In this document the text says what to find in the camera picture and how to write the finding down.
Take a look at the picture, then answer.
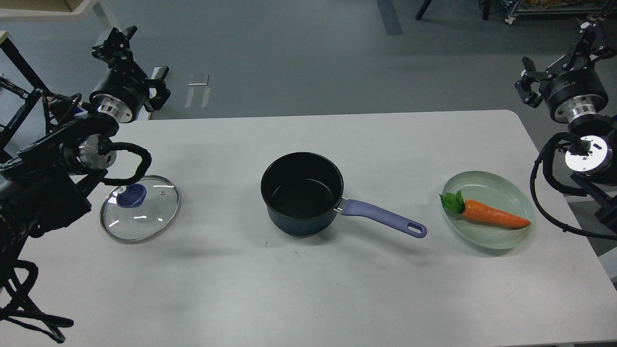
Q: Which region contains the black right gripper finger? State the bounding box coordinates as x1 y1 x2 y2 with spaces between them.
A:
515 57 552 108
559 21 617 71

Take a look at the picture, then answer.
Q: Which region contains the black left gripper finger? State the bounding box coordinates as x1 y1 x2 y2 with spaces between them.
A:
91 26 137 73
144 67 171 113

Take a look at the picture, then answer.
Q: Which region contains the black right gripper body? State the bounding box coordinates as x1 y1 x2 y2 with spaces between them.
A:
539 67 608 124

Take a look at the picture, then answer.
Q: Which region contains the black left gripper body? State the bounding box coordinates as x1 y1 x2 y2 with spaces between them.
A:
90 68 148 123

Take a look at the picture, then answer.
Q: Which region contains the glass lid with purple knob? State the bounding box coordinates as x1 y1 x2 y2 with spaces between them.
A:
99 175 181 243

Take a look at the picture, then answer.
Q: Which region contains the blue saucepan with purple handle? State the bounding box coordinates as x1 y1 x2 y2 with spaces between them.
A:
260 152 428 239

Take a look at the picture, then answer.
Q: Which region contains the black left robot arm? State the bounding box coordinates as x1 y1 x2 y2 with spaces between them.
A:
0 26 171 344

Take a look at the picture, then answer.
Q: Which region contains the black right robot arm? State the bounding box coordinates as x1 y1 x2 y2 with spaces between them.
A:
515 21 617 240

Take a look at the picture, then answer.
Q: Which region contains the metal wheeled cart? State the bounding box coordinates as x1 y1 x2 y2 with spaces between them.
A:
499 0 616 24

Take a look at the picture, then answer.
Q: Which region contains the black metal stand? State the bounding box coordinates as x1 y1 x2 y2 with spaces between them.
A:
0 31 58 164

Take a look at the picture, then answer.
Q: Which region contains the pale green plate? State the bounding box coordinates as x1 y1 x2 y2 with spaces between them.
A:
442 171 536 251

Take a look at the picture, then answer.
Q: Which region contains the orange toy carrot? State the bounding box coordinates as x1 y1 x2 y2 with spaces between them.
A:
439 191 531 230

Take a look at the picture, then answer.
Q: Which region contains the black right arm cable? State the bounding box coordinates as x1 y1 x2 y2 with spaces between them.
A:
530 132 617 240

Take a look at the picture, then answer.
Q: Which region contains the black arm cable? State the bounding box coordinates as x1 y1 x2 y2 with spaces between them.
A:
530 132 617 240
99 142 153 187

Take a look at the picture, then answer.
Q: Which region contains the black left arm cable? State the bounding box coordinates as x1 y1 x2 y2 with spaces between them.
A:
99 142 153 187

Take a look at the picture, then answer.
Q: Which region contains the white table frame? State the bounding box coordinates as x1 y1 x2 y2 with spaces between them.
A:
0 0 169 120

